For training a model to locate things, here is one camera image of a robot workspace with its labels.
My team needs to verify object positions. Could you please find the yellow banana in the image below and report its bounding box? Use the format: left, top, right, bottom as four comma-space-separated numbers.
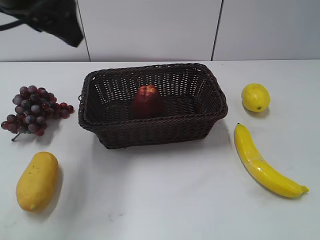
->
234, 123, 309, 199

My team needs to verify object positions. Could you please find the yellow mango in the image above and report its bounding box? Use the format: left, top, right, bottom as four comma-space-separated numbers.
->
16, 151, 59, 213

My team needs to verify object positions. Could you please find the dark brown wicker basket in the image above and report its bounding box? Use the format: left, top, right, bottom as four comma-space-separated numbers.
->
78, 63, 228, 149

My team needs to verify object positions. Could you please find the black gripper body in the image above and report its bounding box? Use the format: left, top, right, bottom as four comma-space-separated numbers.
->
0, 0, 84, 48

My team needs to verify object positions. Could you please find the red apple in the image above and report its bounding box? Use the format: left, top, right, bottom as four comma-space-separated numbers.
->
132, 84, 165, 119

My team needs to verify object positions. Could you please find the purple grape bunch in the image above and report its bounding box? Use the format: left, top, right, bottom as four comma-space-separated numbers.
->
0, 85, 75, 142

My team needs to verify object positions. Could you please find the black cable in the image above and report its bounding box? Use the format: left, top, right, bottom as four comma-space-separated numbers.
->
0, 20, 25, 32

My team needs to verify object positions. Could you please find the yellow lemon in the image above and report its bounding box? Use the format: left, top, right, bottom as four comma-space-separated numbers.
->
241, 83, 270, 113

